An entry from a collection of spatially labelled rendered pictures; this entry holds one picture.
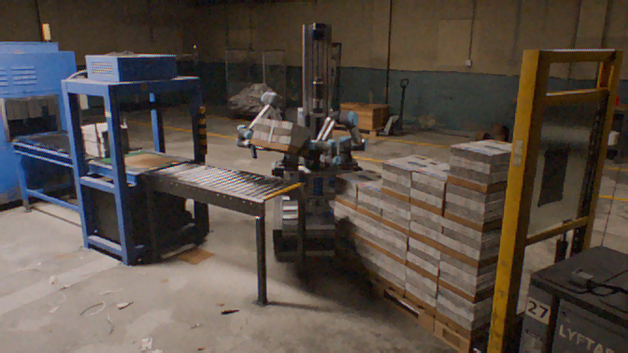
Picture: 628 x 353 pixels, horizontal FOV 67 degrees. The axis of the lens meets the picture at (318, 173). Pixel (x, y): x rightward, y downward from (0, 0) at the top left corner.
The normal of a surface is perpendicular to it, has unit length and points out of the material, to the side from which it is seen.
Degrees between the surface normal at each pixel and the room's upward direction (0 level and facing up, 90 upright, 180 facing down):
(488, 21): 90
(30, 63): 90
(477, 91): 90
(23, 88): 90
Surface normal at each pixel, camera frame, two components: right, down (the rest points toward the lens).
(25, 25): 0.83, 0.15
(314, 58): 0.07, 0.27
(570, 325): -0.84, 0.15
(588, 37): -0.56, 0.22
